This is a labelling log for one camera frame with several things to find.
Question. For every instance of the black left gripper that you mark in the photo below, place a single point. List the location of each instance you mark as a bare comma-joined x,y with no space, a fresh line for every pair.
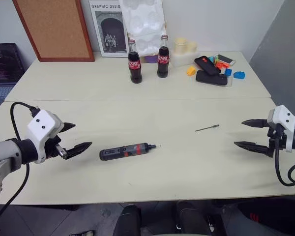
52,148

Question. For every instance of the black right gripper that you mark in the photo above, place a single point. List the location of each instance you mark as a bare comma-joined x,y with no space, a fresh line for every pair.
276,140

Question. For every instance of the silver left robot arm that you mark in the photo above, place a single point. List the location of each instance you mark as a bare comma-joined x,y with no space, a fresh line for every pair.
3,152

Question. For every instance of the metal screwdriver bit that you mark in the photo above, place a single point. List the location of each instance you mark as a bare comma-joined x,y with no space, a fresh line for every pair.
206,128

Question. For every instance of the grey electric screwdriver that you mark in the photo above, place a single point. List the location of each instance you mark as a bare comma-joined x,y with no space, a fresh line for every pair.
123,152

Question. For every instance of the clear plastic packaging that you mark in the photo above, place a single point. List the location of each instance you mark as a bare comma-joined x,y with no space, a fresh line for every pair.
230,81

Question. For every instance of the large blue toy block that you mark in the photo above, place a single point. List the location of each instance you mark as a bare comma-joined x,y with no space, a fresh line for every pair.
239,75

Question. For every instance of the small blue toy block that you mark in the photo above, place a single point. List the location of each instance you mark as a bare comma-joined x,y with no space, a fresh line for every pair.
228,72

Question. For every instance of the orange toy block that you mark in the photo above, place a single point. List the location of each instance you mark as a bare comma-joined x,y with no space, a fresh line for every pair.
222,65

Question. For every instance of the dark card with white edge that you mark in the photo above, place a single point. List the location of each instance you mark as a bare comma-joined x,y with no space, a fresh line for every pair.
226,59

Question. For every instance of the black bag with red mark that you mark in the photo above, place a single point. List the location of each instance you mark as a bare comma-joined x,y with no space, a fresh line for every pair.
273,216

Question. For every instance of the black phone with red button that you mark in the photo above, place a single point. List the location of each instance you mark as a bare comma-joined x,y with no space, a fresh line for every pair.
207,65

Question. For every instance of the cyan toy block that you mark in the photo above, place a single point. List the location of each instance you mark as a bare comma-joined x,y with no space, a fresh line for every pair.
212,59

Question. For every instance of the grey partition panel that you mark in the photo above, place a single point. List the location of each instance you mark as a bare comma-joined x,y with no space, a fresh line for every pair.
282,49

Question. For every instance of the yellow toy block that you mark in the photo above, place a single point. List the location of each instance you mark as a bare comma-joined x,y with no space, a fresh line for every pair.
191,71

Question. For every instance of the glass cola bottle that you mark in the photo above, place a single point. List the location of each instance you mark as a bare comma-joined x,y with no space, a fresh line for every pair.
163,61
134,66

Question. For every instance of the dark laptop computer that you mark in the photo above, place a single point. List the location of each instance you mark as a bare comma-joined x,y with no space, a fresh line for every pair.
3,73

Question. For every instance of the dark rounded shape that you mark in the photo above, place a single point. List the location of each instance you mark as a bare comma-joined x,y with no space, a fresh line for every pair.
190,218
127,221

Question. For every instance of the short cream cylinder cup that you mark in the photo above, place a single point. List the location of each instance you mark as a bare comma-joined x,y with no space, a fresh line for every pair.
192,46

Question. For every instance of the purple paper piece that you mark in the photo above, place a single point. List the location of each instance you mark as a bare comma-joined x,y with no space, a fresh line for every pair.
150,59

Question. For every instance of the graphic design poster book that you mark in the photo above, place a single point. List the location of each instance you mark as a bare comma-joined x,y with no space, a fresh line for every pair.
108,32

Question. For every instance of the tall cream cylinder cup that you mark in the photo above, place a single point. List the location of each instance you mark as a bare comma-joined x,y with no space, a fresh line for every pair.
180,45

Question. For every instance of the white plastic egg tray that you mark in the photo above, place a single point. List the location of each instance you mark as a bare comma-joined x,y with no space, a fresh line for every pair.
143,24

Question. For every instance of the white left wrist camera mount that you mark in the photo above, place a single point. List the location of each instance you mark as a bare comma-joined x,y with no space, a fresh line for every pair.
40,127

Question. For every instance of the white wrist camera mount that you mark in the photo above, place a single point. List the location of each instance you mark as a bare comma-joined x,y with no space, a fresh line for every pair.
40,127
284,115

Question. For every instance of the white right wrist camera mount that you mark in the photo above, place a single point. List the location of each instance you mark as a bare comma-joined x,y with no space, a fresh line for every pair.
284,115

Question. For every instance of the cork board with wooden frame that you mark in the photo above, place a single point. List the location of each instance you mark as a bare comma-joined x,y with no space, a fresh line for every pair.
55,27

